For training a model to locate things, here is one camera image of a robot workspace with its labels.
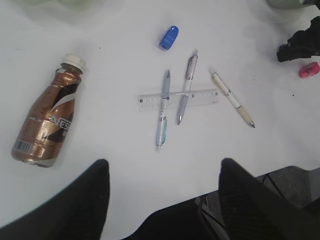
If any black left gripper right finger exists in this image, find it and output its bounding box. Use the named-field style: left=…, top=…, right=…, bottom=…
left=218, top=158, right=320, bottom=240

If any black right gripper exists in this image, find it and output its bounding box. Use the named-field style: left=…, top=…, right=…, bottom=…
left=276, top=16, right=320, bottom=62

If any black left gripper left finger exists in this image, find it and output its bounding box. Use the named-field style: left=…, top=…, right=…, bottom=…
left=0, top=159, right=110, bottom=240

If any brown coffee bottle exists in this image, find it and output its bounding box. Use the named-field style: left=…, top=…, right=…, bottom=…
left=11, top=53, right=86, bottom=168

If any pink pencil sharpener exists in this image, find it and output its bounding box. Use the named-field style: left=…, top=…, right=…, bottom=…
left=298, top=61, right=320, bottom=79

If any green woven plastic basket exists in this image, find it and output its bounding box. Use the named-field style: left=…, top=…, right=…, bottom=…
left=266, top=0, right=314, bottom=10

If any beige green pen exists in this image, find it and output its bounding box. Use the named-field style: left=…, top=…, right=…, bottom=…
left=209, top=69, right=256, bottom=128

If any grey white pen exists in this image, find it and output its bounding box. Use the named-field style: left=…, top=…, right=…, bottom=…
left=176, top=49, right=199, bottom=125

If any light blue pen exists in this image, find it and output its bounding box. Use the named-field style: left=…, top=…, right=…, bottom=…
left=155, top=69, right=171, bottom=153

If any blue pencil sharpener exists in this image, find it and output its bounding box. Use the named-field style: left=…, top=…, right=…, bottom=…
left=159, top=25, right=179, bottom=51

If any clear plastic ruler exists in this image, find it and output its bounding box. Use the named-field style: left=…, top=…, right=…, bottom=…
left=137, top=88, right=221, bottom=112

